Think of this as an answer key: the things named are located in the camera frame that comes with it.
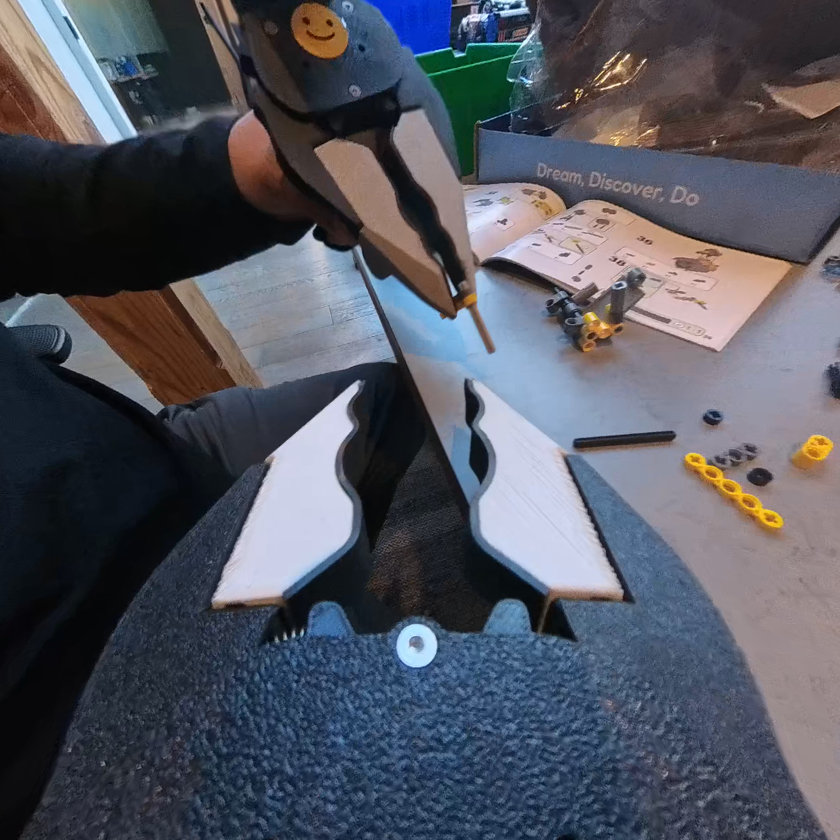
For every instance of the grey desk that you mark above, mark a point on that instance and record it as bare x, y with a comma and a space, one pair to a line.
754, 577

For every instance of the person's black top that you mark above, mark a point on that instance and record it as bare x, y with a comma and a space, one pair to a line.
65, 525

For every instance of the long black axle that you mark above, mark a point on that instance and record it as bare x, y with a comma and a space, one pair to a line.
623, 439

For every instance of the green bin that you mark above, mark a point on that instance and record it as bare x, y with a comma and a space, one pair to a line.
472, 98

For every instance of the small yellow axle connector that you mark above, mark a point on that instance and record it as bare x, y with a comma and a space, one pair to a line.
467, 300

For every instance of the yellow two-hole beam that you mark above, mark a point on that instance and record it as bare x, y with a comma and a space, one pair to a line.
810, 453

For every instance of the wooden pillar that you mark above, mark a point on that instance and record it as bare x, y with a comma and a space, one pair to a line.
164, 341

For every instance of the black bush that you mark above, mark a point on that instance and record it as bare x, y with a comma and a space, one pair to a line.
759, 476
712, 417

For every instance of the blue bin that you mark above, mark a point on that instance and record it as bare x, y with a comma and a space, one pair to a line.
420, 26

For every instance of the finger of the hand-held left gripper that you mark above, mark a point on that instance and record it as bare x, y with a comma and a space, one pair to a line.
374, 190
433, 170

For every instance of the glass door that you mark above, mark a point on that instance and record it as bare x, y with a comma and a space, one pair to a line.
105, 39

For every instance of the person's left forearm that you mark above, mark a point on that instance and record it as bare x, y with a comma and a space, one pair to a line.
131, 197

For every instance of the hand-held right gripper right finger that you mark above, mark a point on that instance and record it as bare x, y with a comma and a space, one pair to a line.
544, 525

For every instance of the person's grey trouser leg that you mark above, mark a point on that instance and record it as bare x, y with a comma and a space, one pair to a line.
262, 420

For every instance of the grey and yellow brick subassembly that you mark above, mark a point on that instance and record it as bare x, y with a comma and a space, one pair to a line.
623, 292

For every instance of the black brick piece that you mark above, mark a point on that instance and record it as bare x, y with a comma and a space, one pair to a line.
833, 380

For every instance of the white instruction booklet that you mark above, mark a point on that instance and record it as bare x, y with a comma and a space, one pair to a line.
689, 289

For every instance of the grey-blue cardboard box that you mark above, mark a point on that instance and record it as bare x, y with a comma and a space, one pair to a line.
754, 216

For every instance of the yellow five-hole beam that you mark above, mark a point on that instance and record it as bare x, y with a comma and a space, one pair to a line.
730, 487

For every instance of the person's left hand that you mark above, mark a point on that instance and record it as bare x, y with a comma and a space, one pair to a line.
262, 177

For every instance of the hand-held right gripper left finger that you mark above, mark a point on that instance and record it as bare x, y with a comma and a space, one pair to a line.
289, 525

